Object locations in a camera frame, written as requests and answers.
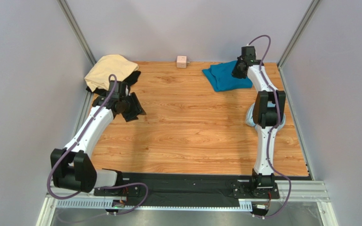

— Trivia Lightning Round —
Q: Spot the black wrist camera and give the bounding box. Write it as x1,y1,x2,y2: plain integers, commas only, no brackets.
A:
108,80,130,98
241,46,256,62

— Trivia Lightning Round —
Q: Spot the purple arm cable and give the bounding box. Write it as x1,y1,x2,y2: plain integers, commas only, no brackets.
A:
46,73,149,216
247,34,292,219

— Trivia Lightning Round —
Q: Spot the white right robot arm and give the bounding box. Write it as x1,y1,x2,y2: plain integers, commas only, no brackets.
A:
232,56,286,197

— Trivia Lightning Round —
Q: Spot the black base mat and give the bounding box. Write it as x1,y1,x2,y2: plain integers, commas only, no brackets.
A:
63,171,313,208

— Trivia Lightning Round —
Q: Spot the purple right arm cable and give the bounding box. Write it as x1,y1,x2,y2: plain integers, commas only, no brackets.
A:
247,34,292,219

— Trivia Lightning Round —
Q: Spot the right aluminium corner post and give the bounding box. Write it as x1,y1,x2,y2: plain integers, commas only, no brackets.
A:
277,0,322,69

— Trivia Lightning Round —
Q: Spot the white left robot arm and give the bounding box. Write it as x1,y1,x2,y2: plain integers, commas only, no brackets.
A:
50,92,146,193

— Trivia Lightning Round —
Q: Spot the blue t shirt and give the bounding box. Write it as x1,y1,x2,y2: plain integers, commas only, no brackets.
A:
202,61,253,92

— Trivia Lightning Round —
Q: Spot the black t shirt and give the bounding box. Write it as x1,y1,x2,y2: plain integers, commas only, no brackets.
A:
85,71,141,96

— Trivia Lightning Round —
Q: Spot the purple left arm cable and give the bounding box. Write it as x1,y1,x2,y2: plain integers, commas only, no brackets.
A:
46,73,149,216

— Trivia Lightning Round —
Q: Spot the left aluminium corner post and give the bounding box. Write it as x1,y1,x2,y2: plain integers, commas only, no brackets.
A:
57,0,97,65

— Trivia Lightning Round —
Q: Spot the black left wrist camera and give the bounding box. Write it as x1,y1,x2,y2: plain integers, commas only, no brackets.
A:
108,80,130,98

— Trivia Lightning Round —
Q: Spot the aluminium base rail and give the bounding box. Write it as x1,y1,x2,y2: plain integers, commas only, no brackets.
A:
37,174,338,226

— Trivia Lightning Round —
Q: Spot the beige t shirt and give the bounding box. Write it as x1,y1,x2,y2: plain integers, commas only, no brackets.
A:
84,54,139,91

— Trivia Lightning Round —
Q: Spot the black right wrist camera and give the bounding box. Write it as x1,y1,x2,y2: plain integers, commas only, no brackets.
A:
241,46,256,62

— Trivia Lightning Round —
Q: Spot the aluminium corner post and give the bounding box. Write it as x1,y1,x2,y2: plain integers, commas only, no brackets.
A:
277,0,322,69
57,0,97,65

